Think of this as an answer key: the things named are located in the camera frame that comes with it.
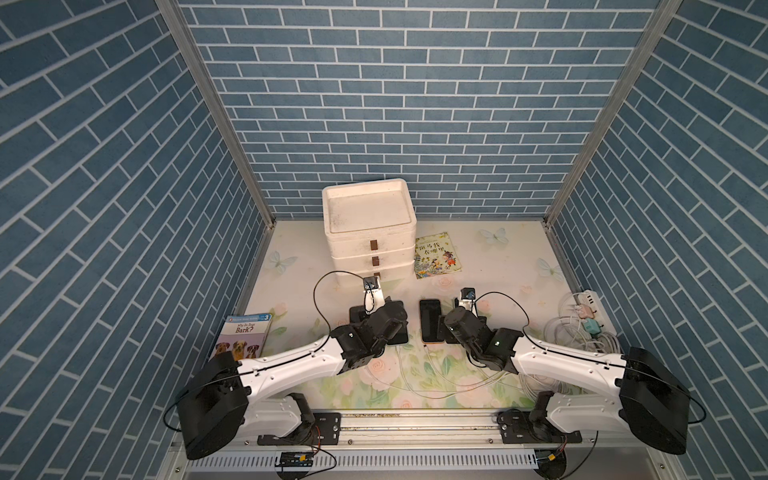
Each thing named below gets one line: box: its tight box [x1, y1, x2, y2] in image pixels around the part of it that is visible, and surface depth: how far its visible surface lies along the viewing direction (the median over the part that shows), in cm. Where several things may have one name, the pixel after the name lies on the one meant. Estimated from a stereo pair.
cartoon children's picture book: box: [414, 232, 463, 279], surface depth 110 cm
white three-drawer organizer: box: [322, 178, 417, 285], surface depth 92 cm
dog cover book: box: [211, 313, 273, 361], surface depth 91 cm
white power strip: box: [578, 290, 617, 336], surface depth 96 cm
